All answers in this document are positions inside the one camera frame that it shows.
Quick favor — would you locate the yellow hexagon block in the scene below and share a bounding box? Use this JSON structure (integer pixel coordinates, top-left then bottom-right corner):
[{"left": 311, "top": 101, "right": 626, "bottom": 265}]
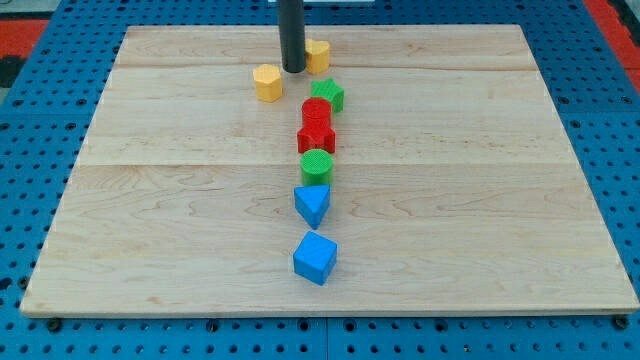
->
[{"left": 253, "top": 64, "right": 283, "bottom": 103}]

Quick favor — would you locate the yellow heart block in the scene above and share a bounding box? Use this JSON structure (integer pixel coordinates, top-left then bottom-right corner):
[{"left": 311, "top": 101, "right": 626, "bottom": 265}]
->
[{"left": 305, "top": 39, "right": 331, "bottom": 75}]

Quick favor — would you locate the green cylinder block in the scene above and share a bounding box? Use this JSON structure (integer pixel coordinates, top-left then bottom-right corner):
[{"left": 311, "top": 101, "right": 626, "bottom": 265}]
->
[{"left": 300, "top": 149, "right": 334, "bottom": 186}]

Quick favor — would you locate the blue triangle block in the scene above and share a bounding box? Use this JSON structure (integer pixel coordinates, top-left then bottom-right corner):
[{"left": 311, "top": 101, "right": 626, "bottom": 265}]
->
[{"left": 294, "top": 185, "right": 331, "bottom": 229}]

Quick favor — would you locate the red star block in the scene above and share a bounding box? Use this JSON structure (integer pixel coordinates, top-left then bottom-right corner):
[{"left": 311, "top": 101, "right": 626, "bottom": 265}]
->
[{"left": 297, "top": 125, "right": 336, "bottom": 154}]

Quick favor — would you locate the red cylinder block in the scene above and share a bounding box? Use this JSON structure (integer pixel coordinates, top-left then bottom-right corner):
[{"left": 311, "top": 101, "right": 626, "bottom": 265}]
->
[{"left": 301, "top": 97, "right": 332, "bottom": 127}]

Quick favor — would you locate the blue cube block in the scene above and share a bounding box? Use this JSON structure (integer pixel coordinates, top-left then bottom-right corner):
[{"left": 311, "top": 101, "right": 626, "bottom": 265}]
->
[{"left": 293, "top": 231, "right": 338, "bottom": 286}]

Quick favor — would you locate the green star block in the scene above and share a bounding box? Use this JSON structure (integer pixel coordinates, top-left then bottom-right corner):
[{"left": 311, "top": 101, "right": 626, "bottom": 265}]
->
[{"left": 311, "top": 78, "right": 345, "bottom": 113}]

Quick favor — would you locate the light wooden board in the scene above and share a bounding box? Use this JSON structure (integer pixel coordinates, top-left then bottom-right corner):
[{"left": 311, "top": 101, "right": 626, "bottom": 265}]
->
[{"left": 21, "top": 25, "right": 639, "bottom": 319}]

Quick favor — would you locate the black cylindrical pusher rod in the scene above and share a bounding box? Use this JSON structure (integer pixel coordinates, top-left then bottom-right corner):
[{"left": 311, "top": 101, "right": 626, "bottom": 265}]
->
[{"left": 277, "top": 0, "right": 306, "bottom": 73}]

